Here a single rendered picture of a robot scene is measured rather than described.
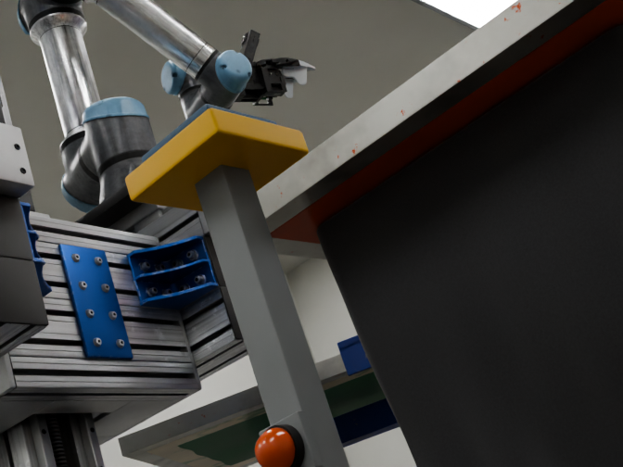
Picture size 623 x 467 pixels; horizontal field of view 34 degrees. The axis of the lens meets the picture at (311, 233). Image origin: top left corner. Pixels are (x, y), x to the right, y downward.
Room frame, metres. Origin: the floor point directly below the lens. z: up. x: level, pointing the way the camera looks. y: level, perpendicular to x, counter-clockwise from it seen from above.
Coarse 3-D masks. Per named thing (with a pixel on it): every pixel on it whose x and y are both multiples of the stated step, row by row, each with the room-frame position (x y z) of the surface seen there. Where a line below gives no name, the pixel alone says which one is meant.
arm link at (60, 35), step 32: (32, 0) 1.65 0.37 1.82; (64, 0) 1.65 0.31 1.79; (32, 32) 1.68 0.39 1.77; (64, 32) 1.67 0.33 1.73; (64, 64) 1.67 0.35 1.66; (64, 96) 1.67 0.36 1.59; (96, 96) 1.70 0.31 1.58; (64, 128) 1.69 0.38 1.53; (64, 160) 1.68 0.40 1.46; (64, 192) 1.71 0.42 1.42; (96, 192) 1.67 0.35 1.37
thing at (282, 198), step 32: (544, 0) 0.85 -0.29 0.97; (576, 0) 0.83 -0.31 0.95; (480, 32) 0.89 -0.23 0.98; (512, 32) 0.87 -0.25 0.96; (544, 32) 0.87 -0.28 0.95; (448, 64) 0.91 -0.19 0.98; (480, 64) 0.90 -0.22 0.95; (512, 64) 0.92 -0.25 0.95; (416, 96) 0.94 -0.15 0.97; (448, 96) 0.94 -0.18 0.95; (352, 128) 0.99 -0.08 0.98; (384, 128) 0.97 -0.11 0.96; (416, 128) 0.98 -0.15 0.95; (320, 160) 1.02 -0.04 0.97; (352, 160) 1.01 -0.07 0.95; (288, 192) 1.05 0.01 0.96; (320, 192) 1.06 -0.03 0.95; (320, 256) 1.26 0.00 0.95
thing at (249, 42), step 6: (252, 30) 1.93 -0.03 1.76; (246, 36) 1.93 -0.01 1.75; (252, 36) 1.93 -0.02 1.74; (258, 36) 1.94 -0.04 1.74; (246, 42) 1.93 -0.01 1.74; (252, 42) 1.93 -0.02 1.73; (258, 42) 1.95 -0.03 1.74; (240, 48) 1.96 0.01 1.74; (246, 48) 1.92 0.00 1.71; (252, 48) 1.93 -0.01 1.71; (246, 54) 1.92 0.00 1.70; (252, 54) 1.93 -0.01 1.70; (252, 60) 1.93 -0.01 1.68
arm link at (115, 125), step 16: (96, 112) 1.55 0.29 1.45; (112, 112) 1.54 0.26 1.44; (128, 112) 1.55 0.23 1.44; (144, 112) 1.58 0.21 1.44; (96, 128) 1.55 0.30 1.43; (112, 128) 1.54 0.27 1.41; (128, 128) 1.55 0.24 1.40; (144, 128) 1.57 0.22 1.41; (96, 144) 1.55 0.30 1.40; (112, 144) 1.54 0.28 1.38; (128, 144) 1.54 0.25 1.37; (144, 144) 1.56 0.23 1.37; (80, 160) 1.62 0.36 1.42; (96, 160) 1.56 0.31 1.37; (96, 176) 1.63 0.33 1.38
